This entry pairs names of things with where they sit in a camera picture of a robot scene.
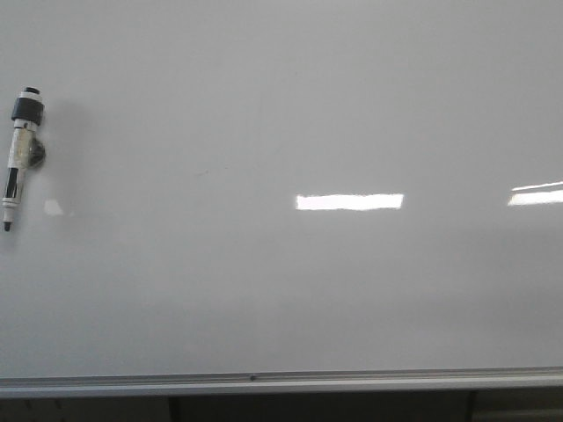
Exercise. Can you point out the white black whiteboard marker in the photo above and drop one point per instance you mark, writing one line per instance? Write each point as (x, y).
(27, 116)

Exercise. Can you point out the white whiteboard with aluminium frame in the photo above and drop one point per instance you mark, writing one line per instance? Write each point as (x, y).
(284, 196)

